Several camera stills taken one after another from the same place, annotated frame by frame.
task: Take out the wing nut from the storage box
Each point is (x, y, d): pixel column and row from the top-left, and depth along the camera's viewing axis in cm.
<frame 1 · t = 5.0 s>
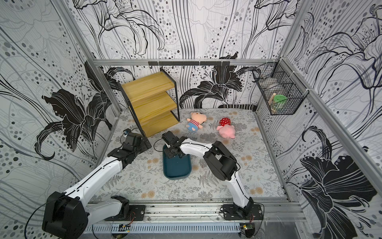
left hand: (144, 146, 86), fingers open
right hand: (171, 149, 96), fingers open
teal plastic storage tray: (176, 168, 90), on the table
wooden three-tier shelf: (153, 100, 104), point 17 cm above the table
peach pig plush blue trousers: (195, 121, 104), point 8 cm above the table
pink pig plush red dress: (226, 129, 100), point 7 cm above the table

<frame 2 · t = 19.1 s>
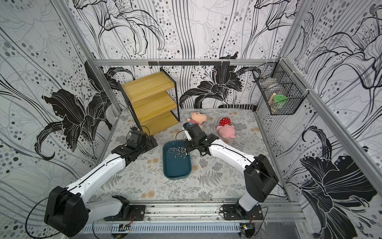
left hand: (152, 145, 85), fingers open
right hand: (188, 141, 86), fingers closed
pile of steel wing nuts: (181, 151, 96), point 2 cm above the table
the other named things where they were.

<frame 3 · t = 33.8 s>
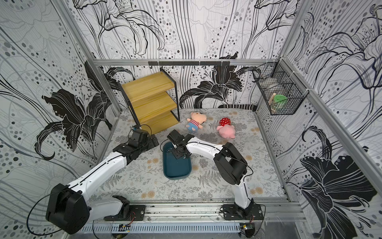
left hand: (153, 144, 85), fingers open
right hand: (180, 150, 92), fingers open
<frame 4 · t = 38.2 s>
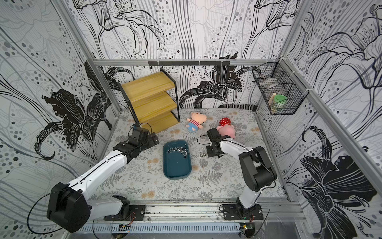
left hand: (153, 142, 85), fingers open
right hand: (214, 150, 95), fingers closed
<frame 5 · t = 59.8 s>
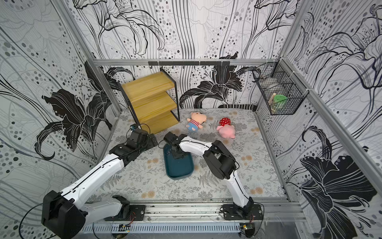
left hand: (151, 143, 83), fingers open
right hand: (181, 152, 96), fingers open
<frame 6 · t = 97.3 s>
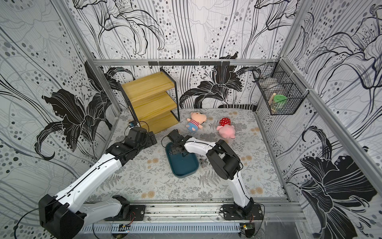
left hand: (150, 140, 80), fingers open
right hand: (178, 146, 97), fingers closed
teal plastic storage tray: (180, 166, 87), point 4 cm above the table
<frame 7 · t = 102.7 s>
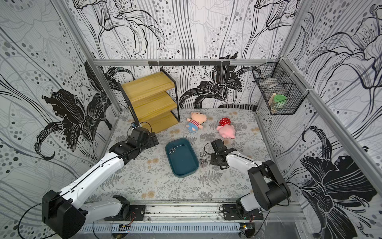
left hand: (151, 141, 82), fingers open
right hand: (216, 158, 93), fingers closed
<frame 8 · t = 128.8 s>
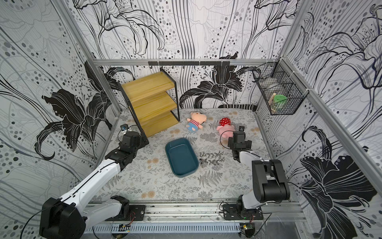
left hand: (140, 140, 84), fingers open
right hand: (241, 138, 95), fingers open
